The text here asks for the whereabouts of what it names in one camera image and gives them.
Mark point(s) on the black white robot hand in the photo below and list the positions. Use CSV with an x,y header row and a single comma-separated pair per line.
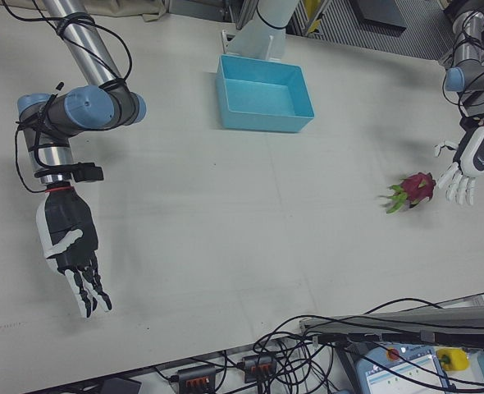
x,y
69,221

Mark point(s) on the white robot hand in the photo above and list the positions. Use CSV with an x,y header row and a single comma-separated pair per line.
x,y
478,152

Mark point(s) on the pink dragon fruit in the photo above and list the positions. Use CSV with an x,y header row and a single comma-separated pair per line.
x,y
418,186

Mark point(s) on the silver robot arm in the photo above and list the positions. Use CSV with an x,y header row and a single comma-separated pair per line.
x,y
469,53
90,108

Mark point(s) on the black square plate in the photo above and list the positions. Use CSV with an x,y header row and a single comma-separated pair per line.
x,y
381,12

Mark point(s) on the black flat device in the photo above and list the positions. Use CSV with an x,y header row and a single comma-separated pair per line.
x,y
117,386

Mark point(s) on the black hub orange ports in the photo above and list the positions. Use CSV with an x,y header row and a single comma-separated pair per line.
x,y
258,365
197,375

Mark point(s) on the yellow toy bell pepper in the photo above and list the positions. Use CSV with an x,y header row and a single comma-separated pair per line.
x,y
455,361

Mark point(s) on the light blue plastic bin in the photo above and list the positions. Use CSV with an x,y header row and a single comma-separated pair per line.
x,y
262,94

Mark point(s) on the beige cloth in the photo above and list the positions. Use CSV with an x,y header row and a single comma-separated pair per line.
x,y
143,8

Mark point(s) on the blue gray teach pendant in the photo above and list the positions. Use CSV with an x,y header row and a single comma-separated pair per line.
x,y
406,373

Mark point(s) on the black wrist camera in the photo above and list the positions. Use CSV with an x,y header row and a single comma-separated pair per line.
x,y
88,172

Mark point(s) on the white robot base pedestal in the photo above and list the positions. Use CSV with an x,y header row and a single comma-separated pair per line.
x,y
262,37

